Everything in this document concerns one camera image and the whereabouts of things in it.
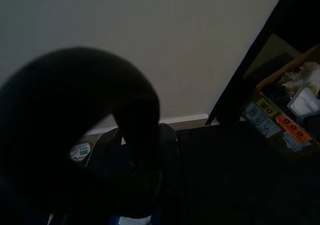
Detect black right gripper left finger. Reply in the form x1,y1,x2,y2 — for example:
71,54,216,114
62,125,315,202
0,46,161,220

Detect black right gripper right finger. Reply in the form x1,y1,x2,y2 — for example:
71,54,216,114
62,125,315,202
154,122,185,225

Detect black floor mat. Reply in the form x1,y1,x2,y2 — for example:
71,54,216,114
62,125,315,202
174,121,320,225

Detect small white labelled box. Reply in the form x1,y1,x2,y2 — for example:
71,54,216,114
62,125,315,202
69,141,93,161

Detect cardboard trash box with labels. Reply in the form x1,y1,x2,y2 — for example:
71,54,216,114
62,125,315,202
239,43,320,161

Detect white crumpled trash paper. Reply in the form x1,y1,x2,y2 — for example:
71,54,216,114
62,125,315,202
279,61,320,116

